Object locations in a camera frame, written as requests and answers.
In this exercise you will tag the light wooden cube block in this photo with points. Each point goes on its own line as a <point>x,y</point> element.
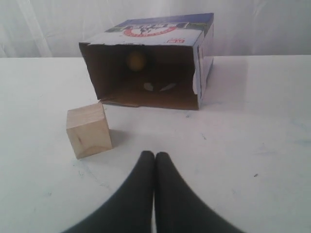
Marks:
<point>88,130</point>

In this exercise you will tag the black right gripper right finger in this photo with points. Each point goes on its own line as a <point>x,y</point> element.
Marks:
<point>177,208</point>

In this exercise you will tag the blue white cardboard box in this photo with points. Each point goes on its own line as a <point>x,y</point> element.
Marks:
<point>179,60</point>

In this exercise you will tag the yellow tennis ball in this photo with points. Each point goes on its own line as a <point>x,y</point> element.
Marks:
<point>136,61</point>

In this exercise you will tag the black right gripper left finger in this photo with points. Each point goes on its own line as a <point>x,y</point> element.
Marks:
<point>129,209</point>

